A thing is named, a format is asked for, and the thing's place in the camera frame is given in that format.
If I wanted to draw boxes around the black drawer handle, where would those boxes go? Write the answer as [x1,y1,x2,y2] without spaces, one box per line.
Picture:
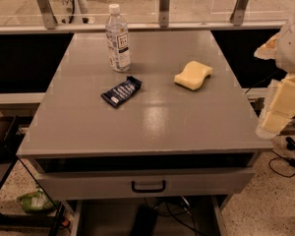
[131,180,166,194]

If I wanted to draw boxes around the yellow sponge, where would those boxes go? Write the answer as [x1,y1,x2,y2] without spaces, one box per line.
[174,61,213,90]

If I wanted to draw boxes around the green plastic bag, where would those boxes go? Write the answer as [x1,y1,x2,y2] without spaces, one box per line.
[17,190,59,212]

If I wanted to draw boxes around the metal bracket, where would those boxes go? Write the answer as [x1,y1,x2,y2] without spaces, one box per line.
[36,0,57,30]
[158,0,170,28]
[230,0,249,26]

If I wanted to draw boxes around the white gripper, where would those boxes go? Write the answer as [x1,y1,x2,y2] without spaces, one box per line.
[254,12,295,140]

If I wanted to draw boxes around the blue snack wrapper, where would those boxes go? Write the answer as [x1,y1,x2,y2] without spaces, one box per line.
[101,76,142,108]

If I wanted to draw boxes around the white pole base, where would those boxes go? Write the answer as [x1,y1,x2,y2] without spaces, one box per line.
[59,0,95,24]

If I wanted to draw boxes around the clear plastic water bottle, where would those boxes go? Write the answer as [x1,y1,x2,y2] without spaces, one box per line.
[105,4,131,72]

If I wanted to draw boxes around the grey table drawer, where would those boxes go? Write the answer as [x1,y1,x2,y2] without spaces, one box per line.
[36,167,255,200]

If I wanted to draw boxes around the right metal bracket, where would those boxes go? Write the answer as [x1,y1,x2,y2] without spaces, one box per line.
[230,0,249,26]

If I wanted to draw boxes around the left metal bracket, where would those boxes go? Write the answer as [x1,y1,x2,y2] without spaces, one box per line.
[36,0,57,30]

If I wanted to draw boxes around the middle metal bracket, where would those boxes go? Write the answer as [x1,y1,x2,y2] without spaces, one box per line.
[158,0,170,28]

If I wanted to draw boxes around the black floor cable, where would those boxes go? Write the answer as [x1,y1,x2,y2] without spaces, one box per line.
[267,136,295,179]

